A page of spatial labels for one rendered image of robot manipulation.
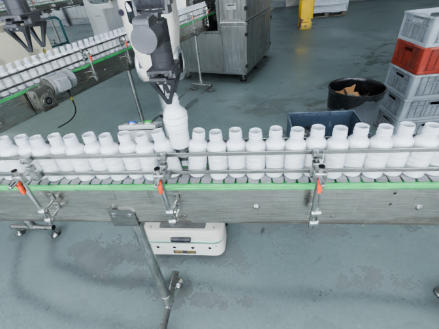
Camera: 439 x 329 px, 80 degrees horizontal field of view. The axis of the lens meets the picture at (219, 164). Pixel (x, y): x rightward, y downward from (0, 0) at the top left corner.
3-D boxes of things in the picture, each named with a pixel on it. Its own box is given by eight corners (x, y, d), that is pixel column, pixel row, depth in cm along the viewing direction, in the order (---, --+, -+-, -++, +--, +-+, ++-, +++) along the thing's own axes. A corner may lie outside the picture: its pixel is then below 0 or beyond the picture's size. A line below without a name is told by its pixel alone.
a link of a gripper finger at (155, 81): (184, 96, 76) (179, 63, 70) (179, 107, 70) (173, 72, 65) (161, 97, 77) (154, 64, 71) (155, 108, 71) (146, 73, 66)
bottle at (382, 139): (372, 166, 84) (387, 119, 75) (386, 177, 80) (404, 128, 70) (355, 170, 83) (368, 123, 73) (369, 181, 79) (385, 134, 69)
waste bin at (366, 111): (323, 162, 248) (336, 98, 209) (313, 137, 283) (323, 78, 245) (374, 161, 242) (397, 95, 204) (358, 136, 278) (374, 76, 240)
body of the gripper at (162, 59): (181, 65, 73) (176, 36, 69) (172, 78, 65) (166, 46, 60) (158, 66, 74) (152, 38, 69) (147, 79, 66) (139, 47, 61)
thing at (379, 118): (390, 141, 265) (397, 122, 252) (371, 122, 298) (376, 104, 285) (453, 136, 263) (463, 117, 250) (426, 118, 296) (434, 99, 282)
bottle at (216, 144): (208, 171, 89) (203, 128, 79) (225, 168, 90) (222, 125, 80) (212, 182, 84) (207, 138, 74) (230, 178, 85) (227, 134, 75)
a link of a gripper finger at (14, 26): (16, 55, 79) (-3, 19, 73) (31, 48, 85) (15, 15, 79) (36, 53, 78) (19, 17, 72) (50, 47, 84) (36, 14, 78)
